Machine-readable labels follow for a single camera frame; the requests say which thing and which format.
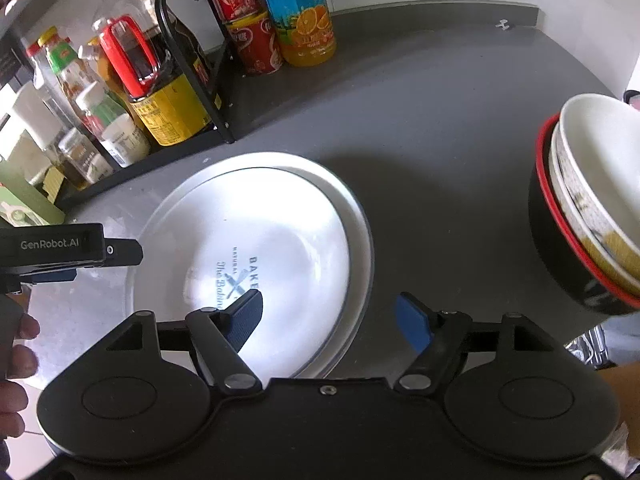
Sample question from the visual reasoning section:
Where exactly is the patterned ceramic bowl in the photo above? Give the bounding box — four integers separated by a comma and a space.
548, 125, 640, 297

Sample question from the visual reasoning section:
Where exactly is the clear bottle with gold cap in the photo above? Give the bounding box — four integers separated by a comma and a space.
92, 0, 166, 36

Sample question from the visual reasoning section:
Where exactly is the orange juice bottle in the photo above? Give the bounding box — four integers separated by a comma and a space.
255, 0, 337, 69

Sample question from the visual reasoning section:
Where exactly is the black bowl with red rim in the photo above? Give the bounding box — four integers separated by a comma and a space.
528, 112, 640, 317

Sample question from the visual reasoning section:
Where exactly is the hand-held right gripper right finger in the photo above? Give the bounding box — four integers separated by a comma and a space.
395, 292, 568, 395

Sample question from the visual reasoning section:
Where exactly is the soy sauce bottle red handle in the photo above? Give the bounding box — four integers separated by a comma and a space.
92, 15, 213, 147

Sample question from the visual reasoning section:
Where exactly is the white carton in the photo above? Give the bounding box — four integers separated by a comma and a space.
10, 82, 51, 161

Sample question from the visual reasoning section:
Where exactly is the white cap green label bottle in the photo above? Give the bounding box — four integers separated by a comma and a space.
75, 81, 152, 168

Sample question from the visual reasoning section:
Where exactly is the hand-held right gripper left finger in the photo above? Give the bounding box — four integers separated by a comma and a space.
102, 290, 264, 395

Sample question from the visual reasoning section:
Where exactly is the yellow cap seasoning bottle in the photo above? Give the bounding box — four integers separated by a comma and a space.
37, 26, 101, 111

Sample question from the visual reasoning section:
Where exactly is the black wire rack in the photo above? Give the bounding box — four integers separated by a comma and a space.
0, 0, 236, 206

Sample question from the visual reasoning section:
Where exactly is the clear bottle with red cap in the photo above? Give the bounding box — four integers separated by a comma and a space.
25, 42, 66, 126

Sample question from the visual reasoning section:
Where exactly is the person's left hand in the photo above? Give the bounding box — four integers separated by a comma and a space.
0, 312, 41, 443

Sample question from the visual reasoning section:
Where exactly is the white bowl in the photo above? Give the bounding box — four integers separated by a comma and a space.
558, 92, 640, 281

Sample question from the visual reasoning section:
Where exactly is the green cardboard box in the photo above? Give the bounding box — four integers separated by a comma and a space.
0, 157, 67, 226

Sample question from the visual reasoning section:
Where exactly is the white printed plate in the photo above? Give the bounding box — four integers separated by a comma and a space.
134, 164, 351, 361

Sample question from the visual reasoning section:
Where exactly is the dark sauce bottle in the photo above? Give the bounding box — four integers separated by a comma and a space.
160, 0, 223, 111

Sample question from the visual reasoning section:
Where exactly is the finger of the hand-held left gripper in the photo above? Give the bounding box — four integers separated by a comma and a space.
104, 239, 144, 267
32, 268, 77, 283

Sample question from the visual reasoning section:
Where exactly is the small spice jar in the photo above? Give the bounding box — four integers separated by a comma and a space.
57, 127, 115, 186

